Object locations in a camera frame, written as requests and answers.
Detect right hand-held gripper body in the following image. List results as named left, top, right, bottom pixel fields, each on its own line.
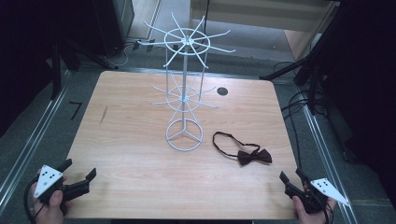
left=284, top=177, right=351, bottom=215

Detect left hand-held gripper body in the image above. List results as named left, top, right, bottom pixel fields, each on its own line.
left=33, top=164, right=92, bottom=217

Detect dark red bow tie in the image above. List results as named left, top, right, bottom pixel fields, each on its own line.
left=212, top=131, right=274, bottom=167

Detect white wire display rack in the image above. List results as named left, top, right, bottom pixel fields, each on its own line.
left=136, top=11, right=237, bottom=153

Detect person's left hand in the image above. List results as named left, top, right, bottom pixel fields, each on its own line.
left=30, top=169, right=73, bottom=224

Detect person's right hand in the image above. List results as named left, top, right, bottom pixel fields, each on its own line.
left=291, top=185, right=338, bottom=224

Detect black metal stand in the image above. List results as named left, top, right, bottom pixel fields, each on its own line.
left=49, top=36, right=120, bottom=101
left=259, top=1, right=348, bottom=116

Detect black power plug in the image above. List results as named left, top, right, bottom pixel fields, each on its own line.
left=133, top=38, right=156, bottom=53

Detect dark cabinet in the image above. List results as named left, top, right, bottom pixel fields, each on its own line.
left=92, top=0, right=135, bottom=58

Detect silver metal floor rail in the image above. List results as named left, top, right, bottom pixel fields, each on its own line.
left=301, top=104, right=360, bottom=224
left=0, top=70, right=72, bottom=207

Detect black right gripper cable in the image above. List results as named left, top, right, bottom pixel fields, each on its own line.
left=320, top=202, right=335, bottom=224

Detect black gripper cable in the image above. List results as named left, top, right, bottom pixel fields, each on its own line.
left=320, top=202, right=335, bottom=224
left=22, top=176, right=45, bottom=224

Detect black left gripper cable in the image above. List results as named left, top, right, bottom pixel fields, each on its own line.
left=22, top=176, right=45, bottom=224

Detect black floor cable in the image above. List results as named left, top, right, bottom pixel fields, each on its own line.
left=279, top=90, right=328, bottom=171

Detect white floor cable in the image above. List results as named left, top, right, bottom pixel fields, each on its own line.
left=103, top=42, right=138, bottom=68

